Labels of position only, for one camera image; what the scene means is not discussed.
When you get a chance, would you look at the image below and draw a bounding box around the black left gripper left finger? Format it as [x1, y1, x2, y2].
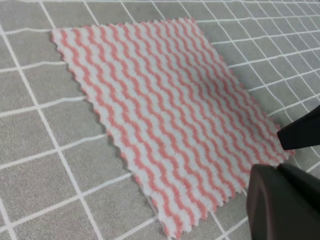
[246, 163, 320, 240]

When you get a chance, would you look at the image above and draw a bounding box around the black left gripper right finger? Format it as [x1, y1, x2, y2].
[277, 106, 320, 150]

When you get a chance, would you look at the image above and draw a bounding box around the pink white striped towel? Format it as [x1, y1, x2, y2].
[51, 17, 295, 239]

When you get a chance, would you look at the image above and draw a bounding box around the grey checked tablecloth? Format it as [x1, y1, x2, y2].
[0, 0, 320, 240]

